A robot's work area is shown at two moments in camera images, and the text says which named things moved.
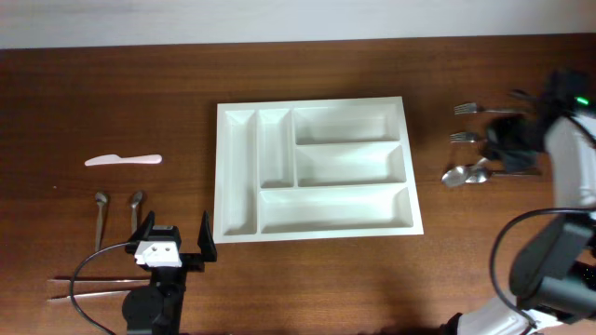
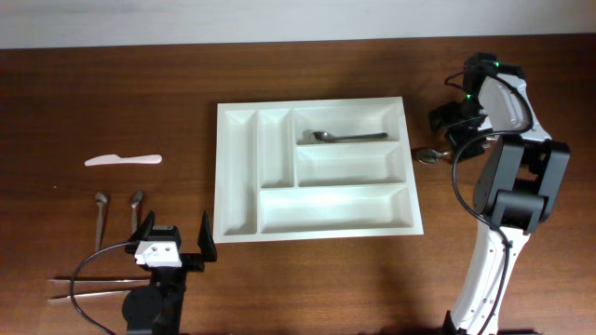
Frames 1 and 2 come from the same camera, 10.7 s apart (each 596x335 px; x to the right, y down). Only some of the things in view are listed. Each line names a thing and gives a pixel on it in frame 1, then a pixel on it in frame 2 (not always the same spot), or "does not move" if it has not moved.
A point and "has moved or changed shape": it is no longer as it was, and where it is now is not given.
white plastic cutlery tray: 314,169 does not move
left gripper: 209,247 does not move
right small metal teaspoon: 138,196 does not move
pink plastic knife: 116,159 does not move
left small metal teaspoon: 101,199 does not move
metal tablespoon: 456,176 to 328,137
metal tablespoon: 484,174 has moved or changed shape
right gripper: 503,160 to 453,138
